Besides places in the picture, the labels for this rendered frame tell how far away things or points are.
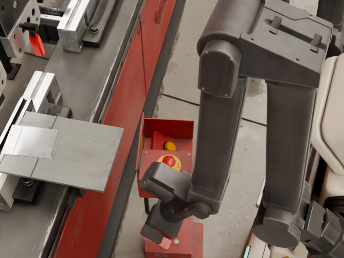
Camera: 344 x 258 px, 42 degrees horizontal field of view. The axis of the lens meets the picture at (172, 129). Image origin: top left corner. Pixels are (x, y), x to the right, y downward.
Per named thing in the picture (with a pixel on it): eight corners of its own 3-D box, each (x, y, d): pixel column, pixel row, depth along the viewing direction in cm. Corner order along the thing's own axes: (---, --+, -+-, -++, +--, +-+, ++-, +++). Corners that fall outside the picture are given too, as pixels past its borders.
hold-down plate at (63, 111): (34, 206, 115) (31, 200, 113) (14, 201, 116) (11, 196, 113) (72, 113, 131) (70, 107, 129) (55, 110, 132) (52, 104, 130)
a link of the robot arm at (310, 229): (325, 243, 72) (331, 214, 75) (283, 211, 69) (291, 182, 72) (282, 247, 80) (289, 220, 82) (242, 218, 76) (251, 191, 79)
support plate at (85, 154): (104, 193, 104) (103, 191, 103) (-2, 172, 107) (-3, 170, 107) (124, 130, 114) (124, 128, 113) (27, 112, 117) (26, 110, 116)
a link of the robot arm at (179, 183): (213, 215, 76) (228, 174, 81) (156, 182, 74) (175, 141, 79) (182, 228, 86) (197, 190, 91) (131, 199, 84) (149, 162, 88)
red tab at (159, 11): (160, 24, 199) (159, 12, 193) (155, 23, 199) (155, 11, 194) (167, 2, 207) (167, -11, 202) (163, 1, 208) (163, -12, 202)
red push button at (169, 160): (175, 172, 132) (175, 166, 129) (161, 171, 132) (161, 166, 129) (175, 160, 134) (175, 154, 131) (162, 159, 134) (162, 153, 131)
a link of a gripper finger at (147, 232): (127, 239, 97) (143, 232, 89) (140, 211, 100) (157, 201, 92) (154, 254, 98) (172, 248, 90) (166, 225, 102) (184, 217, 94)
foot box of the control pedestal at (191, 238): (202, 266, 194) (204, 258, 184) (145, 263, 194) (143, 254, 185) (203, 223, 205) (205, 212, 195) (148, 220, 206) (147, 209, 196)
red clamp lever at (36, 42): (45, 58, 106) (34, 27, 98) (28, 56, 107) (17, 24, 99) (47, 52, 107) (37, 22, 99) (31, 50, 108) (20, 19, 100)
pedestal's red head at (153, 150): (190, 200, 139) (192, 172, 124) (138, 197, 140) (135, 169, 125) (192, 146, 150) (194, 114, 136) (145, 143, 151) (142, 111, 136)
